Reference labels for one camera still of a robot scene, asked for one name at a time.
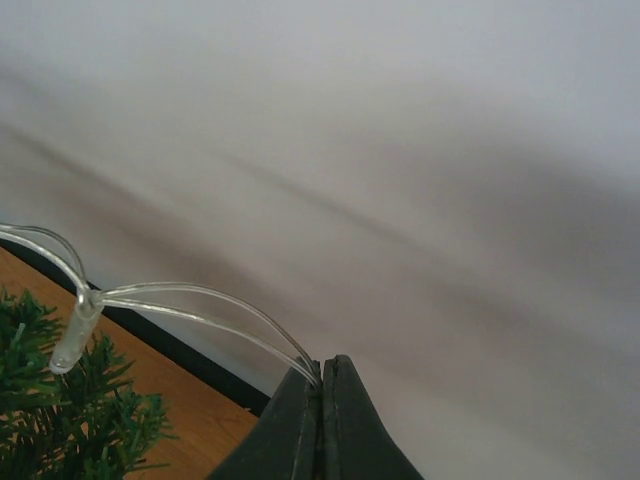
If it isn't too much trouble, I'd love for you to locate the small green christmas tree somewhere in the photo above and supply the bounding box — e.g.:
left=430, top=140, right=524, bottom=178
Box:
left=1, top=290, right=171, bottom=480

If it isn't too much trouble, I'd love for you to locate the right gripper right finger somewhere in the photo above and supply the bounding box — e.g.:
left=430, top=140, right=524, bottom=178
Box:
left=323, top=355, right=422, bottom=480

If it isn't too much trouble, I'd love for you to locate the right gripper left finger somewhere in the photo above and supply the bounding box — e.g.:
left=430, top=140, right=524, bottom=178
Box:
left=208, top=369, right=321, bottom=480

